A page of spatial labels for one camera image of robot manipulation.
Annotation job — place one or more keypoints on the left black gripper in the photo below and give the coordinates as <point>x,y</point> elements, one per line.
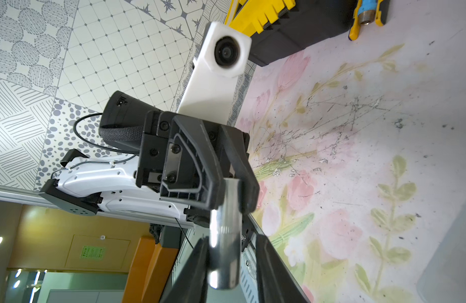
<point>186,158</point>

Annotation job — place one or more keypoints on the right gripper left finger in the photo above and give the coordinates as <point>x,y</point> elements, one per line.
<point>191,285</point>

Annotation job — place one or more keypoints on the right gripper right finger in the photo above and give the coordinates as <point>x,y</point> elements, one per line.
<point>274,280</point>

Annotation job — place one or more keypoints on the long chrome socket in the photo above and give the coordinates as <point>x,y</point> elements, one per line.
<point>225,240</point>

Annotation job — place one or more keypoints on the clear plastic storage box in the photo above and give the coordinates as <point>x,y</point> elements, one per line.
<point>444,279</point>

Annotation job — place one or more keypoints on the yellow black toolbox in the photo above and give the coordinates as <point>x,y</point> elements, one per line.
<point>279,29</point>

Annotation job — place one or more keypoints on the blue yellow hand tool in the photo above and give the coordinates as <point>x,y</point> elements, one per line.
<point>367,12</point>

